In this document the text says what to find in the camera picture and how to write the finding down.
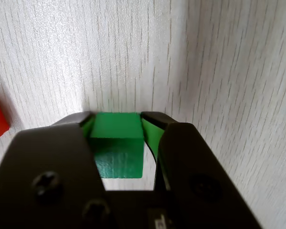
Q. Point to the green wooden cube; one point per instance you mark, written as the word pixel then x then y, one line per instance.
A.
pixel 116 148

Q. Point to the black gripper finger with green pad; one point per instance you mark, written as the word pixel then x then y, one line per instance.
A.
pixel 50 167
pixel 195 167

